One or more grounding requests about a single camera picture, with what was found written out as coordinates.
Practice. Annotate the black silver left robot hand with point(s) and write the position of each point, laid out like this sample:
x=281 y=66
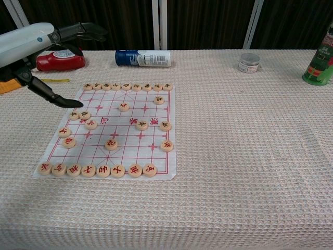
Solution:
x=41 y=88

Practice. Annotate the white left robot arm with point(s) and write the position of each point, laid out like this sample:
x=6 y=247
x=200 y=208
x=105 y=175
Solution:
x=18 y=44

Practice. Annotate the paper chinese chess board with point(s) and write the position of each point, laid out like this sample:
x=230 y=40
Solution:
x=130 y=156

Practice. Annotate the yellow flat strip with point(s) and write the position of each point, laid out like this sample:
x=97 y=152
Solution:
x=58 y=80

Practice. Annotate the red ketchup squeeze bottle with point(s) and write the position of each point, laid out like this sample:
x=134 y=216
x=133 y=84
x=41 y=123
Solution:
x=59 y=62

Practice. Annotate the yellow orange tool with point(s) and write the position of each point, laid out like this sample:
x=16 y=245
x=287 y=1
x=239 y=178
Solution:
x=7 y=87

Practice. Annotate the blue white spray can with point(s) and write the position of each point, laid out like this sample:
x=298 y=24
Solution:
x=143 y=58

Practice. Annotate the dark curtain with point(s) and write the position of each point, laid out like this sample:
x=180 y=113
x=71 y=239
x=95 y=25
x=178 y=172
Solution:
x=208 y=20

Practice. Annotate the beige waffle tablecloth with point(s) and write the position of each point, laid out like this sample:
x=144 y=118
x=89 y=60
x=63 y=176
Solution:
x=234 y=156

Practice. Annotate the small clear jar silver lid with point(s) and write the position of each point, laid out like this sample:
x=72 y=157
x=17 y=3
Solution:
x=249 y=63

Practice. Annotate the green soda bottle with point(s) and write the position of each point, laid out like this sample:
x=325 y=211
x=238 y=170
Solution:
x=321 y=62

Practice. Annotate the slanted white frame post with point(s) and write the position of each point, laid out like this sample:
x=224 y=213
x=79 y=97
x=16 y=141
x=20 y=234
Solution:
x=17 y=13
x=253 y=23

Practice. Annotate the upright white frame post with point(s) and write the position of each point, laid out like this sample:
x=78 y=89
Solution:
x=163 y=23
x=155 y=23

